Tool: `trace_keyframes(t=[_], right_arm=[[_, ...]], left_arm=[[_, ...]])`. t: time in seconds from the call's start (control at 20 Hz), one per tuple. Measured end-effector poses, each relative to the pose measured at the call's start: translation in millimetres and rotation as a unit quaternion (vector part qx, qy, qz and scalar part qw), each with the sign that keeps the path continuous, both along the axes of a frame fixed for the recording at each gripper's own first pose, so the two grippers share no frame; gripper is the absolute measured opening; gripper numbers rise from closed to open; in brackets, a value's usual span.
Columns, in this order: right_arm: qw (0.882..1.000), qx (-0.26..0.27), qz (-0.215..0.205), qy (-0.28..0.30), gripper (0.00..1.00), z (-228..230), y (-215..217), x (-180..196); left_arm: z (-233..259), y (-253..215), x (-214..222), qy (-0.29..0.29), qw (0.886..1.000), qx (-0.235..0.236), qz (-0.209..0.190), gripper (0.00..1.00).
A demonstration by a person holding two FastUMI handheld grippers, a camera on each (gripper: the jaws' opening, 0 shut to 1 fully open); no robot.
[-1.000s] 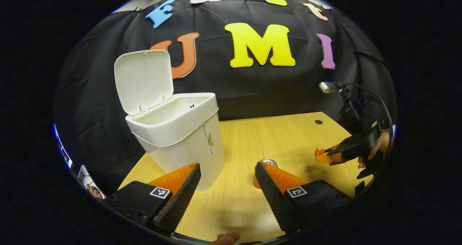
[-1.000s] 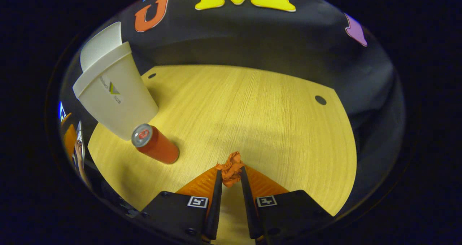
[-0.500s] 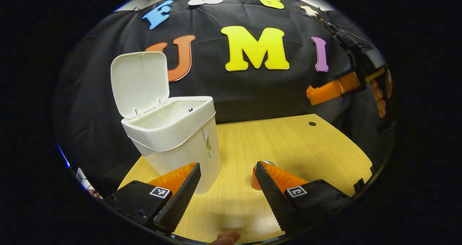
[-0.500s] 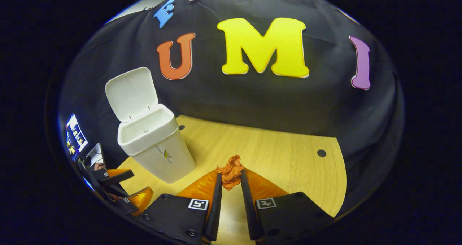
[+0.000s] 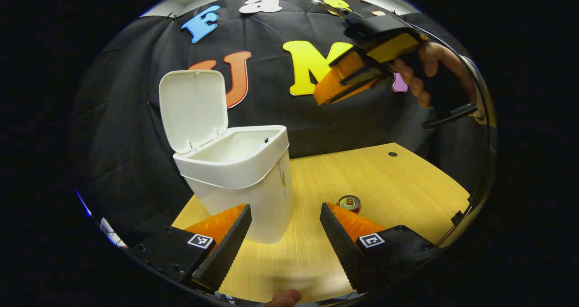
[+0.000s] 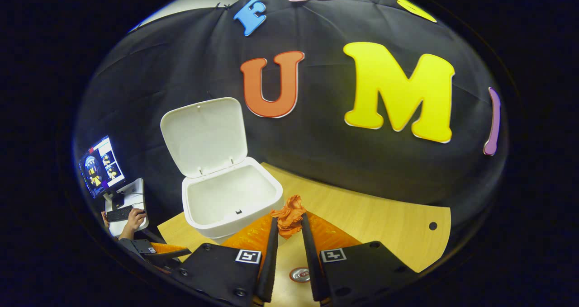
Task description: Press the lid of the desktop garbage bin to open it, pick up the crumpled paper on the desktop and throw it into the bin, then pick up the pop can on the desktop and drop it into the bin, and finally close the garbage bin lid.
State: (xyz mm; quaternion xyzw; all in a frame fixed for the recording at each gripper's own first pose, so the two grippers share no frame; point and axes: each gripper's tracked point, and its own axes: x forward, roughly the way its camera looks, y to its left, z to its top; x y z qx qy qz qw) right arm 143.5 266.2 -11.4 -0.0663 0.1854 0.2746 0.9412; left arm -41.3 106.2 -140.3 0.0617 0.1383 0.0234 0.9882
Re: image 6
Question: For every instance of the wooden desktop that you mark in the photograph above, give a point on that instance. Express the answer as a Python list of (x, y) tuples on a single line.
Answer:
[(375, 221)]

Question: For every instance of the white desktop garbage bin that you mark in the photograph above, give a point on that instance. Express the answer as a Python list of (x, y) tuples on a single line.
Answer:
[(212, 135)]

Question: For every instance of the black monitor stand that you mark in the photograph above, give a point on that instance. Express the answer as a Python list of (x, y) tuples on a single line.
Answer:
[(117, 200)]

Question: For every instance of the computer monitor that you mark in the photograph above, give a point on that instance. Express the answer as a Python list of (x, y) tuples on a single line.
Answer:
[(102, 167)]

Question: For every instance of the white side desk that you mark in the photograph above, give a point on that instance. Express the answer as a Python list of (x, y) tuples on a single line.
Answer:
[(135, 187)]

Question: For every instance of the orange paper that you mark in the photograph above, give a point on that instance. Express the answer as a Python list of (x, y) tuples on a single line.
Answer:
[(289, 216)]

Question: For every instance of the black keyboard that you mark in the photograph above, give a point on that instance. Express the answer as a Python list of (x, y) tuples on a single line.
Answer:
[(117, 214)]

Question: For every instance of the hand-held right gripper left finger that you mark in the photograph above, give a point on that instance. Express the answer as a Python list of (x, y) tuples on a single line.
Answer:
[(270, 262)]

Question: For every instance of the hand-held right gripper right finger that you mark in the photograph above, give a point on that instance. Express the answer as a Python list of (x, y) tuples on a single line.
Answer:
[(310, 262)]

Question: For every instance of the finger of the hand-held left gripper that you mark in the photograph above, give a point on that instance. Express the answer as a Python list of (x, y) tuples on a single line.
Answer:
[(144, 247), (167, 264)]

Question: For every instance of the black backdrop cloth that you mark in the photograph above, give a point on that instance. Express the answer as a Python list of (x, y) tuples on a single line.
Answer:
[(339, 162)]

